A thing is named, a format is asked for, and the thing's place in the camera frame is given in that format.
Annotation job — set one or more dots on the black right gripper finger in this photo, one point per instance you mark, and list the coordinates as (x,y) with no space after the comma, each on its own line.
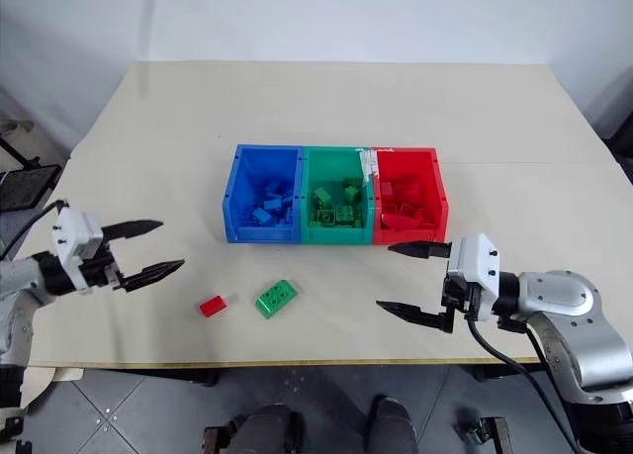
(420,250)
(420,316)

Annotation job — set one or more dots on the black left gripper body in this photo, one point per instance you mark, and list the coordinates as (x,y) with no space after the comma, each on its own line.
(99,271)

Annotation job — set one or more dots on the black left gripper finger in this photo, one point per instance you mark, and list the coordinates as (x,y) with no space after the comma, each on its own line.
(131,228)
(151,272)

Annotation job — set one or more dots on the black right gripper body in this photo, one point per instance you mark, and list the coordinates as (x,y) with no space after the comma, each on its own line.
(460,296)

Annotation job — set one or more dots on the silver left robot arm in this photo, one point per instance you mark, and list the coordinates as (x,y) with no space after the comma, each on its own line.
(20,278)

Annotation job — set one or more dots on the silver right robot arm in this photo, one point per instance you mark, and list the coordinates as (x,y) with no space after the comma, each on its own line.
(564,291)

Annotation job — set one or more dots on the red curved block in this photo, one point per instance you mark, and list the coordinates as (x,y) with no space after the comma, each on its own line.
(400,221)

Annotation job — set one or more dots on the red brick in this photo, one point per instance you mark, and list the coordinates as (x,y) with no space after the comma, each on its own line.
(427,215)
(406,210)
(388,189)
(409,188)

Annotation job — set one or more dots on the red plastic bin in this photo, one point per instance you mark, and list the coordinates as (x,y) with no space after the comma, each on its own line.
(442,197)

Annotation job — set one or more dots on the small red block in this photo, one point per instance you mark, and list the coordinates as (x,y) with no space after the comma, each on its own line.
(212,306)

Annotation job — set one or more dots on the green studded brick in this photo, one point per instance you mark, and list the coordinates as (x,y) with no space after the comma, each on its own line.
(348,216)

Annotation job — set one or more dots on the green cube block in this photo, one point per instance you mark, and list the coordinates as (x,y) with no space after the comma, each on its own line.
(352,191)
(322,197)

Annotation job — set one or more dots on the white tape strip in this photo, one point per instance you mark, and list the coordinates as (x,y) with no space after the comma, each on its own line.
(367,164)

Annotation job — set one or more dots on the green flat studded plate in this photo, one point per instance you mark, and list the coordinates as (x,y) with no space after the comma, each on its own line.
(322,218)

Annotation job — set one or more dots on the blue plastic bin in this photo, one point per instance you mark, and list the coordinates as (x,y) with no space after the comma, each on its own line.
(235,197)

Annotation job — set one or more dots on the black mesh stand plate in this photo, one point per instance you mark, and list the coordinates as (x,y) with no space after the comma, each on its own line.
(27,187)

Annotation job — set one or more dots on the dark rounded shape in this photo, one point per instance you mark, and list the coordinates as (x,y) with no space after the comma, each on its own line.
(393,424)
(267,429)

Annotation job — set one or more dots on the green plastic bin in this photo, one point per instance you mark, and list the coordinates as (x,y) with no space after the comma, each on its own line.
(307,234)

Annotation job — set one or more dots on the beige cardboard piece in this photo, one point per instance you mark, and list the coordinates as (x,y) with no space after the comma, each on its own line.
(49,380)

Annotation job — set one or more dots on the blue brick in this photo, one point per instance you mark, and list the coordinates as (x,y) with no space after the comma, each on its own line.
(262,215)
(273,205)

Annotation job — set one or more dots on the flat green studded block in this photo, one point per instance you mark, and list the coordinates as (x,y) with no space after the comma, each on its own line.
(277,299)

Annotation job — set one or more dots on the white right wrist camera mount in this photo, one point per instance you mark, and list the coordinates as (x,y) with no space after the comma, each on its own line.
(475,261)

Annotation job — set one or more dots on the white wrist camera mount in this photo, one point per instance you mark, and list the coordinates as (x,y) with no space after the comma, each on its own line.
(74,231)
(475,261)

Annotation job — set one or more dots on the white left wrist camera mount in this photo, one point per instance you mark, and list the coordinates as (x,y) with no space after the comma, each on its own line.
(74,231)

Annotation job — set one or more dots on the dark brown foot bracket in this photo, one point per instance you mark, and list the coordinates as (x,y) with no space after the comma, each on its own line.
(215,439)
(487,434)

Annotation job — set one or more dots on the black stand frame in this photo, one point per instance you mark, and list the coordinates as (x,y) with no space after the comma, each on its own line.
(15,147)

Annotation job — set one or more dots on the dark object at wall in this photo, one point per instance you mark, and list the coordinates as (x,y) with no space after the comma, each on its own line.
(622,152)

